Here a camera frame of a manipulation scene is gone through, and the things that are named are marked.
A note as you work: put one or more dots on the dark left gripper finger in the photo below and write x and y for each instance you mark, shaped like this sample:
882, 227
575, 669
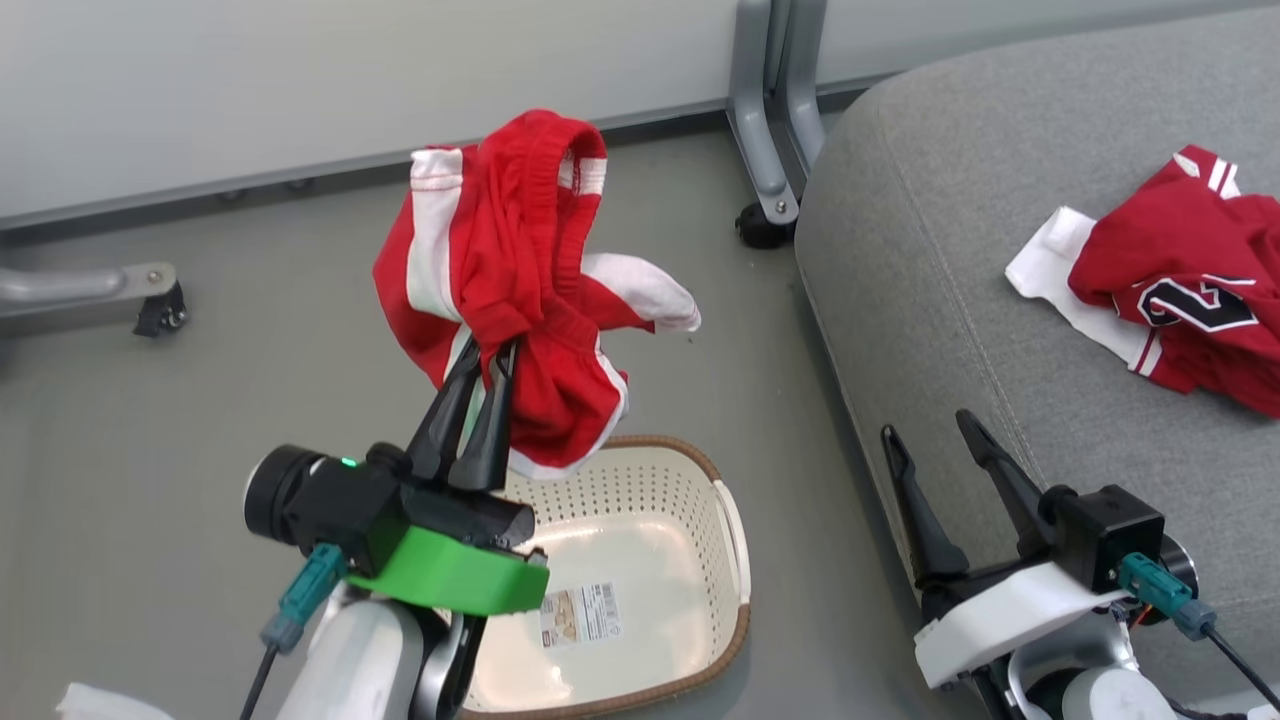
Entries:
445, 420
488, 435

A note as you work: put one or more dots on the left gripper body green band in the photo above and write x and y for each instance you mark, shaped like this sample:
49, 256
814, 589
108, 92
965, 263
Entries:
450, 575

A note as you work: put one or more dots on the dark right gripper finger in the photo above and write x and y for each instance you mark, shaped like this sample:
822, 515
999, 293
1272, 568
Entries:
1005, 485
920, 520

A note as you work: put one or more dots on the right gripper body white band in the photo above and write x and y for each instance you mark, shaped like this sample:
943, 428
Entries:
1000, 625

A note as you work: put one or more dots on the red shorts with white stripes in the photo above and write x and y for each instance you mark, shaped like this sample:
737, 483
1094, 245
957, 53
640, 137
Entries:
500, 240

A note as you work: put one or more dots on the red jersey with black print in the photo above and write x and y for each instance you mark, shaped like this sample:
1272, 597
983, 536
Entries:
1180, 270

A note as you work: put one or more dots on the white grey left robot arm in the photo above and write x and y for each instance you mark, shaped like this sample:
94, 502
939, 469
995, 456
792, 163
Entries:
350, 660

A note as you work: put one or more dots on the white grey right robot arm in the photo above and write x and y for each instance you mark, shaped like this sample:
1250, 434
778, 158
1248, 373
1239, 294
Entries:
1100, 690

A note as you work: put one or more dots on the grey fabric sofa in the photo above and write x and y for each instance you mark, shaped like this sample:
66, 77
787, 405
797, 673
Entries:
960, 250

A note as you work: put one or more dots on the white laundry basket brown rim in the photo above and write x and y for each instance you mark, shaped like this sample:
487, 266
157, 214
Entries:
650, 540

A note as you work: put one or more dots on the small partition foot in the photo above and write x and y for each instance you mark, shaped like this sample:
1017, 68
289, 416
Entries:
299, 185
232, 196

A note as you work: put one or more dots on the black caster wheel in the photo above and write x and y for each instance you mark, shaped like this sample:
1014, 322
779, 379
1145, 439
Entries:
762, 228
162, 312

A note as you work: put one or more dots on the grey partition leg long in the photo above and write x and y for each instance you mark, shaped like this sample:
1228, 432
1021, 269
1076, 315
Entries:
80, 295

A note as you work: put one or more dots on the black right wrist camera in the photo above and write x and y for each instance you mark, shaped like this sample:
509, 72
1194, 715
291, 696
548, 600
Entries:
1110, 530

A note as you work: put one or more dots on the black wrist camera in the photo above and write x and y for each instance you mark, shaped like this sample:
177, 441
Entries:
1110, 530
330, 505

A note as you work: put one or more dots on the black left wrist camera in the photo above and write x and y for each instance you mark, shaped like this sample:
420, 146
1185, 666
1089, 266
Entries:
330, 505

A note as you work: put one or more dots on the grey partition bottom rail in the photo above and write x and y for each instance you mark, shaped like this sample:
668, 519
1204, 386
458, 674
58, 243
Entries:
300, 175

